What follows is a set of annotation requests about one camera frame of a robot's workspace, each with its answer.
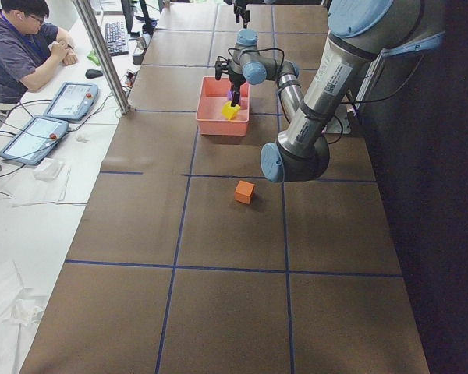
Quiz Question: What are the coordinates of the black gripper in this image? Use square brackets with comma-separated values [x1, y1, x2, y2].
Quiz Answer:
[214, 56, 245, 107]

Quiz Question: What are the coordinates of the yellow-green foam block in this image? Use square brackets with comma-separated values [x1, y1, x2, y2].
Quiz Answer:
[221, 101, 241, 121]

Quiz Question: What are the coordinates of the orange foam block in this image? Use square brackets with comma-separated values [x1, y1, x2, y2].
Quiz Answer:
[234, 180, 255, 204]

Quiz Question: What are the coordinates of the pink plastic bin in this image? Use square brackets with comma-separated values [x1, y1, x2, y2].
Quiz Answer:
[196, 76, 250, 136]

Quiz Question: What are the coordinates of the black computer keyboard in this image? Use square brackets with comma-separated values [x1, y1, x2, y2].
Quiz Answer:
[105, 21, 129, 56]

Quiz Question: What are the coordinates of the black computer mouse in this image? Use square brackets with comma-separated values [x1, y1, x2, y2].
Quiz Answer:
[85, 69, 104, 79]

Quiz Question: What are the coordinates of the upper teach pendant tablet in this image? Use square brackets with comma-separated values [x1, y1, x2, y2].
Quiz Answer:
[44, 82, 99, 122]

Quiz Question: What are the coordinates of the teach pendant tablet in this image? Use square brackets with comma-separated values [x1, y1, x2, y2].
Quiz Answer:
[44, 82, 99, 122]
[0, 115, 69, 165]

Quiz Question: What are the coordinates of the lower teach pendant tablet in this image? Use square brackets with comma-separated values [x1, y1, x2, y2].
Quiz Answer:
[0, 115, 69, 165]

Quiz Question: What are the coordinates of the seated man in dark shirt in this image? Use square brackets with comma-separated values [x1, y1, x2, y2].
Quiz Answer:
[0, 0, 78, 104]

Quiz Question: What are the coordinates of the aluminium frame post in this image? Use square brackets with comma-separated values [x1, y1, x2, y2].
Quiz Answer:
[73, 0, 130, 115]

